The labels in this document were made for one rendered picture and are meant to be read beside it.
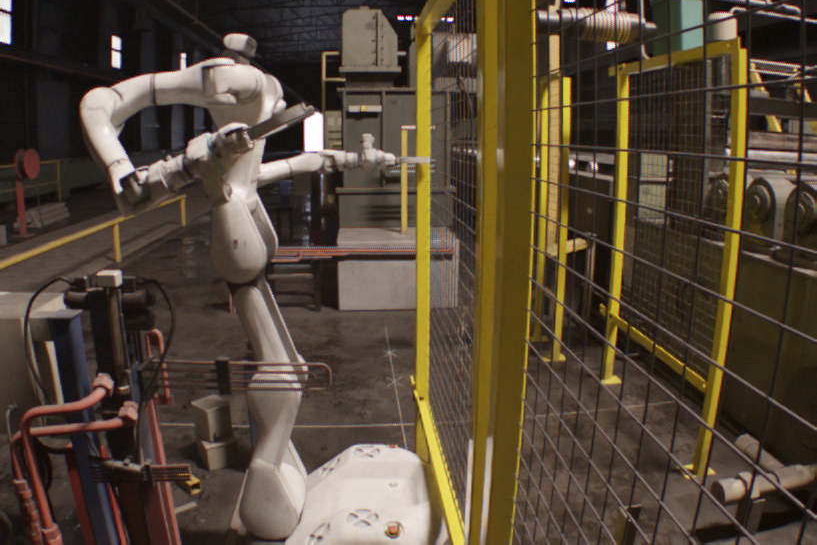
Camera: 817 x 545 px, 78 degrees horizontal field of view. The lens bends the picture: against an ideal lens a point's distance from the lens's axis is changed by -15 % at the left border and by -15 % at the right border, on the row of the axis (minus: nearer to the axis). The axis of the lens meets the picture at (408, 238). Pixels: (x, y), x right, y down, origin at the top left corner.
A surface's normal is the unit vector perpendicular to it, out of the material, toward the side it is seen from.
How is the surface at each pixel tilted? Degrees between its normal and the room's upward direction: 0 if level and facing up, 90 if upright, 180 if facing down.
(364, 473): 73
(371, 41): 90
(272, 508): 90
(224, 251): 90
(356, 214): 90
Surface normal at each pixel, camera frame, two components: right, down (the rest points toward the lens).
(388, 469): 0.03, -0.12
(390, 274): 0.09, 0.17
